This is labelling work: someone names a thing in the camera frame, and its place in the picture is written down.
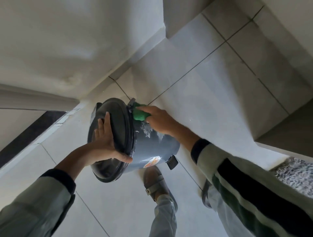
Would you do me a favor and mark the grey pedal bin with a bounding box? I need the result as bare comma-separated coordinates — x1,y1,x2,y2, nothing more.
87,98,180,183

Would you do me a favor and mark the person's left hand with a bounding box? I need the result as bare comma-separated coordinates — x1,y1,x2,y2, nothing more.
83,112,133,167

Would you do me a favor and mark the green cleaning sponge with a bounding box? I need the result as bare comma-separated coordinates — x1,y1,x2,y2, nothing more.
133,103,149,122

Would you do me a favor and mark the person's right forearm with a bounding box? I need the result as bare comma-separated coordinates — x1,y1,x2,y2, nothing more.
171,123,313,237

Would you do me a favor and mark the person's left leg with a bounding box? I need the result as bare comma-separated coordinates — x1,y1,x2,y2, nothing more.
149,194,178,237

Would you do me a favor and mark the person's left forearm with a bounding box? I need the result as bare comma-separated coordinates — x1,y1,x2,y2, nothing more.
0,145,91,237

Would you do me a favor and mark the speckled grey floor mat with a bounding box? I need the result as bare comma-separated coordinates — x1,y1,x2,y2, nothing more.
273,157,313,199

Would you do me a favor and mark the person's right hand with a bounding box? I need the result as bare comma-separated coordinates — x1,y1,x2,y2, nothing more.
136,105,183,137

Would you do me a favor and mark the grey sandal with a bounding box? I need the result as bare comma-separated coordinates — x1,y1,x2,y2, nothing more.
143,166,172,202

